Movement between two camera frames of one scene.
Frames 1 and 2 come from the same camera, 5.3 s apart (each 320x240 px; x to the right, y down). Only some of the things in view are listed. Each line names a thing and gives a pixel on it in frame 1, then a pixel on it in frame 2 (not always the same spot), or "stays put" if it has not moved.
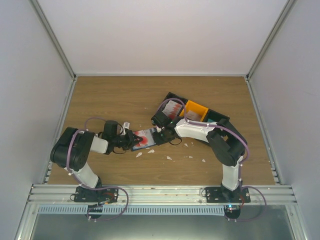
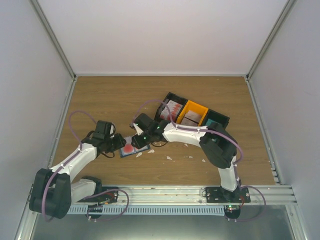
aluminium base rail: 260,195 stays put
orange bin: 194,111 stays put
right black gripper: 158,141 → 139,144
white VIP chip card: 192,115 stays put
